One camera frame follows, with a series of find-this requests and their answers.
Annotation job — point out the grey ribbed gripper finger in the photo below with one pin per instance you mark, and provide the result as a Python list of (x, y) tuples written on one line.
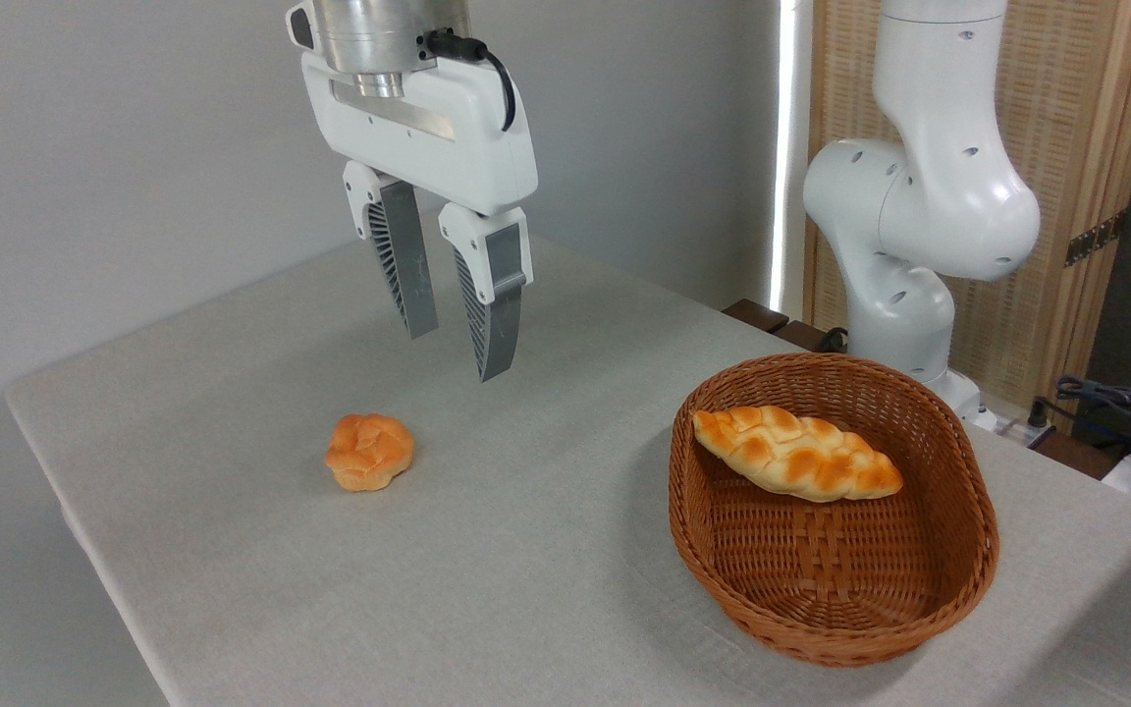
[(499, 295), (406, 265)]

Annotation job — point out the brown oval wicker basket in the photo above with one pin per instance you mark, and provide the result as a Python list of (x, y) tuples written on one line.
[(821, 579)]

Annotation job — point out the grey tablecloth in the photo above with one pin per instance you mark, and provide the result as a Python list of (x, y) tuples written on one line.
[(526, 560)]

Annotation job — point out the round knotted bread roll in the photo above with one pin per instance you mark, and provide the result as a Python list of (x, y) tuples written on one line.
[(370, 452)]

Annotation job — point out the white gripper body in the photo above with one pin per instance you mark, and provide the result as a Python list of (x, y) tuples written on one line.
[(438, 133)]

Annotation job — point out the bamboo folding screen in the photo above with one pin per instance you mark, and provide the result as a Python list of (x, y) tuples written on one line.
[(1076, 108)]

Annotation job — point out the long braided bread loaf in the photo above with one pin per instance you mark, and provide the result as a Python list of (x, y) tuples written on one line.
[(796, 454)]

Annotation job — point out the dark brown wooden board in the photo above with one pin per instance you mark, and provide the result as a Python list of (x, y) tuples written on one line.
[(758, 314)]

